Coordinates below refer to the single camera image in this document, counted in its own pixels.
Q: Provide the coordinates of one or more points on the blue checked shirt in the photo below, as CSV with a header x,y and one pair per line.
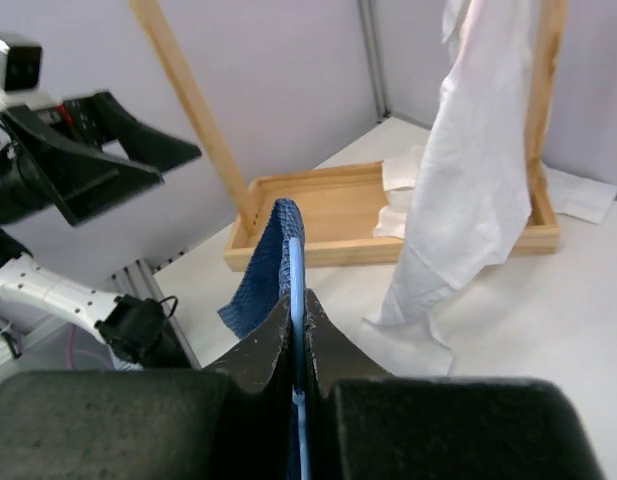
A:
x,y
274,270

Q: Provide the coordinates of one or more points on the aluminium frame post left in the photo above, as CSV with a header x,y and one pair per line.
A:
x,y
367,13

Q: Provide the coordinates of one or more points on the blue wire hanger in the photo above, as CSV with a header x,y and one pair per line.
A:
x,y
297,306

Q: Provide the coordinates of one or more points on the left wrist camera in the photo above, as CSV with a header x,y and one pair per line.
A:
x,y
20,72

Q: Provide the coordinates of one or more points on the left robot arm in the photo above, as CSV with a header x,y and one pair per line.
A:
x,y
85,156

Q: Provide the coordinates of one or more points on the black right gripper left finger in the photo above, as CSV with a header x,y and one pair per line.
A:
x,y
230,420

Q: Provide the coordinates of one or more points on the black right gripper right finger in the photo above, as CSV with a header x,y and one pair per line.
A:
x,y
365,423

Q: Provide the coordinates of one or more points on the wooden clothes rack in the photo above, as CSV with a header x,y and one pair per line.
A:
x,y
340,205

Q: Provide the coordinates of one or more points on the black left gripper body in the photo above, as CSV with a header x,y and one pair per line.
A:
x,y
54,158

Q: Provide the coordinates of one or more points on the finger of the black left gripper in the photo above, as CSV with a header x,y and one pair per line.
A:
x,y
47,162
141,142

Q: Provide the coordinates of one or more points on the white shirt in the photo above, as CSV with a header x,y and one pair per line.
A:
x,y
469,192

